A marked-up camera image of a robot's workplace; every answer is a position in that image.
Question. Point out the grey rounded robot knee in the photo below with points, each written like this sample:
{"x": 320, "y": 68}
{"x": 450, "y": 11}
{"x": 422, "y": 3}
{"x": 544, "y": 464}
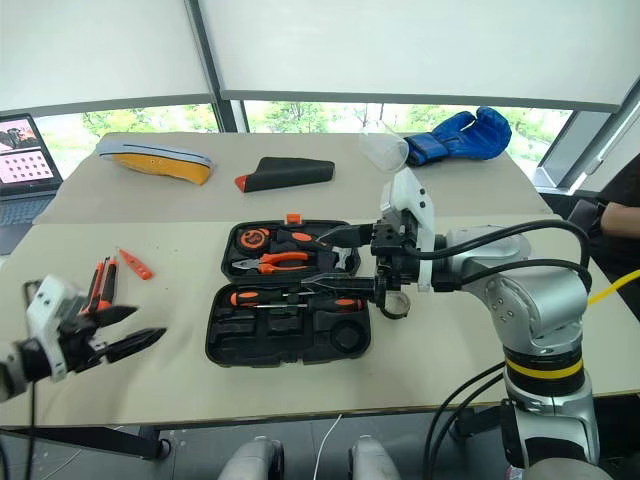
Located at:
{"x": 252, "y": 460}
{"x": 377, "y": 460}

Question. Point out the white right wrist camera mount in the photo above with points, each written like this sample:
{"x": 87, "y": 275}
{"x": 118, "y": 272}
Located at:
{"x": 412, "y": 200}

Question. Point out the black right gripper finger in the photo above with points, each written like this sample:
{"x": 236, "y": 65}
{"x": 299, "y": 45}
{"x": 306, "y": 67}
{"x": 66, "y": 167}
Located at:
{"x": 345, "y": 287}
{"x": 352, "y": 236}

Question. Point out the silver adjustable wrench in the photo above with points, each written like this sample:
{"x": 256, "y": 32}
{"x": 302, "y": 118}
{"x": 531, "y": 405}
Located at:
{"x": 344, "y": 260}

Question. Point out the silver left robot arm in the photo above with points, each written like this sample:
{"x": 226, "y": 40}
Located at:
{"x": 7, "y": 372}

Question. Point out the black table leg bar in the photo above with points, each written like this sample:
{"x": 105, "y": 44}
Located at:
{"x": 477, "y": 422}
{"x": 90, "y": 440}

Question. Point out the black orange tape measure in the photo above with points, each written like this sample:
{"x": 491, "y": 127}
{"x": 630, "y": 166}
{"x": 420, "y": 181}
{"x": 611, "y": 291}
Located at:
{"x": 252, "y": 237}

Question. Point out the yellow grey shoe insole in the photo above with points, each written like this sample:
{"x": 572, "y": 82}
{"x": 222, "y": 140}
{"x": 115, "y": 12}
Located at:
{"x": 165, "y": 167}

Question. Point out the person in black shirt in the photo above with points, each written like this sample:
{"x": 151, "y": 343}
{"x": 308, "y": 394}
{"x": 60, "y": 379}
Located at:
{"x": 622, "y": 215}

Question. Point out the blue boxing glove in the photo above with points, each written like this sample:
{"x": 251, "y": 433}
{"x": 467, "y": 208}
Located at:
{"x": 470, "y": 135}

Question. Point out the black pouch with red tip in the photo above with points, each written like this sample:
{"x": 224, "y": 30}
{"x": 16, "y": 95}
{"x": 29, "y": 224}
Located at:
{"x": 290, "y": 172}

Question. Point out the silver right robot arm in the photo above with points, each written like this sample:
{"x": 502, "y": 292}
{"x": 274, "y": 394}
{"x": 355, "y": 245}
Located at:
{"x": 540, "y": 300}

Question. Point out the wide white roller blind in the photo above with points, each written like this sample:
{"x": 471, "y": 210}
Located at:
{"x": 425, "y": 45}

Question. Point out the grey window side frame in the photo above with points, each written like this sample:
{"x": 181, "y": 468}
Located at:
{"x": 575, "y": 150}

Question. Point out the dark window frame post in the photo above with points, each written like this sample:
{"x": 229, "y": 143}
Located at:
{"x": 227, "y": 112}

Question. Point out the clear plastic cup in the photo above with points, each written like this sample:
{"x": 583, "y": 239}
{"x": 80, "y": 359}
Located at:
{"x": 382, "y": 150}

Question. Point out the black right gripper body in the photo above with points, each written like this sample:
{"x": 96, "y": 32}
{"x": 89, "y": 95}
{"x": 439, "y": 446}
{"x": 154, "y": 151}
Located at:
{"x": 397, "y": 260}

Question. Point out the orange case latch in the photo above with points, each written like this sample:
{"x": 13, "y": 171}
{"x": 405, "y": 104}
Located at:
{"x": 293, "y": 218}

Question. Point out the black orange grip tool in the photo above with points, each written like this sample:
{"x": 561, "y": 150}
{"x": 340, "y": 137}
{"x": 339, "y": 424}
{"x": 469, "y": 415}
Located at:
{"x": 300, "y": 237}

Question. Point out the black fabric pouch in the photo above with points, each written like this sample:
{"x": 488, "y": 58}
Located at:
{"x": 280, "y": 345}

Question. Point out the black orange utility knife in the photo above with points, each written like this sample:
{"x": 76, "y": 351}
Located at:
{"x": 102, "y": 285}

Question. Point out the open laptop computer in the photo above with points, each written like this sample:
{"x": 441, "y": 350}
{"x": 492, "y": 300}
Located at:
{"x": 22, "y": 155}

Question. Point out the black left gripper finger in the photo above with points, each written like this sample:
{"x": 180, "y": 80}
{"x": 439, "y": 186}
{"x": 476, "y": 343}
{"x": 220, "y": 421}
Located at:
{"x": 115, "y": 315}
{"x": 137, "y": 342}

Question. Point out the orange black screwdriver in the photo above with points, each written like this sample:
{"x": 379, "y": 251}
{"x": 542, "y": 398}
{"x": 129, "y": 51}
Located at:
{"x": 245, "y": 298}
{"x": 345, "y": 303}

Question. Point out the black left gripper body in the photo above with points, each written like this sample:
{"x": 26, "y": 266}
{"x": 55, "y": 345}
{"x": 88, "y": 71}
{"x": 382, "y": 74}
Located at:
{"x": 82, "y": 340}

